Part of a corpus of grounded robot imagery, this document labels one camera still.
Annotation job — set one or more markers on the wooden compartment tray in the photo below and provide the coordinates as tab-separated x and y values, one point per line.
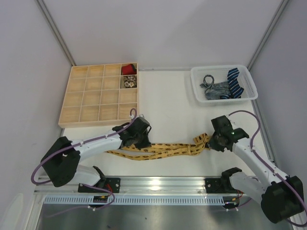
96	96

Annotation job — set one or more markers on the rolled red tie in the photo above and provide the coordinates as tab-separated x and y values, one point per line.
128	69

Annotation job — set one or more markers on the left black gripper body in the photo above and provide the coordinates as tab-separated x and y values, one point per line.
138	139

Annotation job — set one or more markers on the grey paisley tie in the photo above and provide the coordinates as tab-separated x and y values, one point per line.
212	90

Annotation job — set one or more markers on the left aluminium frame post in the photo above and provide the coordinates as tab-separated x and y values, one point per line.
55	31

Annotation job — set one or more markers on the aluminium frame post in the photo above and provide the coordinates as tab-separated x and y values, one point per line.
55	31
274	21

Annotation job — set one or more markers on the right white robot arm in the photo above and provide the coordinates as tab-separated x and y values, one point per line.
279	195

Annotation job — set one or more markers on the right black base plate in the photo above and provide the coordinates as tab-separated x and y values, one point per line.
219	186

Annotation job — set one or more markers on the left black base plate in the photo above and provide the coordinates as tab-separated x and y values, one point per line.
110	184

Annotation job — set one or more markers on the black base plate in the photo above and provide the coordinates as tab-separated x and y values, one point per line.
219	186
110	184

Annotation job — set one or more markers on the white slotted cable duct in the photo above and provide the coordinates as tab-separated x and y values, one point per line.
198	200

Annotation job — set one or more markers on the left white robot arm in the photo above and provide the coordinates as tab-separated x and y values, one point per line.
62	161

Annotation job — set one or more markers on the blue striped tie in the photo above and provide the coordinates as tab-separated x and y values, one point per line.
235	90

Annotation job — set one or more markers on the white plastic basket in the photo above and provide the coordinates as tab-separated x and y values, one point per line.
220	74

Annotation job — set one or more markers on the yellow patterned tie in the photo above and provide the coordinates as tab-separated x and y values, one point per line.
164	150

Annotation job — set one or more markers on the right aluminium frame post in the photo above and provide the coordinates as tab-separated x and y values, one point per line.
274	21

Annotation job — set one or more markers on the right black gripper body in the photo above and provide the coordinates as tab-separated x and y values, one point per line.
214	143

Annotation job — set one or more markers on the aluminium mounting rail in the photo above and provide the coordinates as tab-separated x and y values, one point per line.
162	185

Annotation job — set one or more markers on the rolled floral tie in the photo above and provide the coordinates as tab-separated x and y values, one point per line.
130	81

